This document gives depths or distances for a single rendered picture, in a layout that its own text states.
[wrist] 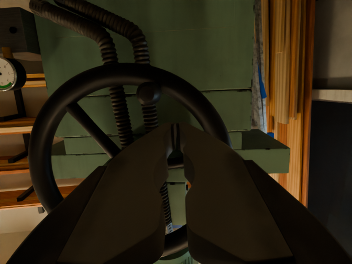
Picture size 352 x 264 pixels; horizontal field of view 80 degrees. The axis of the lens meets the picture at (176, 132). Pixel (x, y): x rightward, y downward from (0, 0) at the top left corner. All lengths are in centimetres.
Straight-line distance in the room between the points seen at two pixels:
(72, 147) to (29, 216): 346
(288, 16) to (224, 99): 153
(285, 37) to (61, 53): 165
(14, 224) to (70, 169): 360
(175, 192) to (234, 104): 22
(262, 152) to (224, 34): 26
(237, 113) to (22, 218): 379
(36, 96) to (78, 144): 284
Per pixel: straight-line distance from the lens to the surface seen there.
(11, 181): 383
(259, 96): 135
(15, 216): 406
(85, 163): 54
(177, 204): 42
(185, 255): 75
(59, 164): 57
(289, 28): 194
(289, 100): 192
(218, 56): 46
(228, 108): 46
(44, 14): 43
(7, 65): 51
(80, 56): 51
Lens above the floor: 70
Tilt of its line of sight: 12 degrees up
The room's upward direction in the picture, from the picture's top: 177 degrees clockwise
